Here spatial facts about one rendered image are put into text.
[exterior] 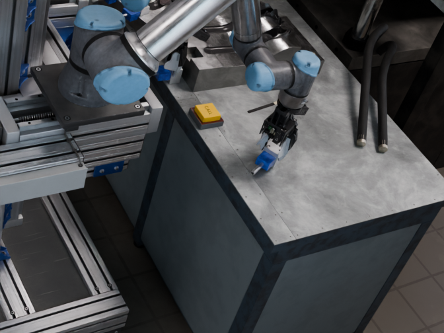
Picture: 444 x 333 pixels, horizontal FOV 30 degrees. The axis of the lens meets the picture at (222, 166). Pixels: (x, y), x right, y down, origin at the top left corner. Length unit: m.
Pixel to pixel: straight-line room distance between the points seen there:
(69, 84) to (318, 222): 0.79
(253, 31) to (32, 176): 0.67
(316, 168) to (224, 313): 0.55
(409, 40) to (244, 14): 1.29
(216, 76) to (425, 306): 1.37
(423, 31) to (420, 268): 0.97
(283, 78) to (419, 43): 1.24
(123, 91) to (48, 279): 1.01
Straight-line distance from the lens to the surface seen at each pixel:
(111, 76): 1.86
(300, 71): 2.18
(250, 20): 2.14
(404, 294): 3.43
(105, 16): 1.99
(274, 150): 2.41
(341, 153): 2.59
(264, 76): 2.12
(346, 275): 2.68
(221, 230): 2.55
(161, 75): 2.58
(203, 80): 2.59
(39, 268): 2.78
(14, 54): 2.15
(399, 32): 3.33
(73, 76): 2.06
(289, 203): 2.35
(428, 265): 3.60
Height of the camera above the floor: 2.37
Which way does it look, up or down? 41 degrees down
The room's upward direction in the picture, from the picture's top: 19 degrees clockwise
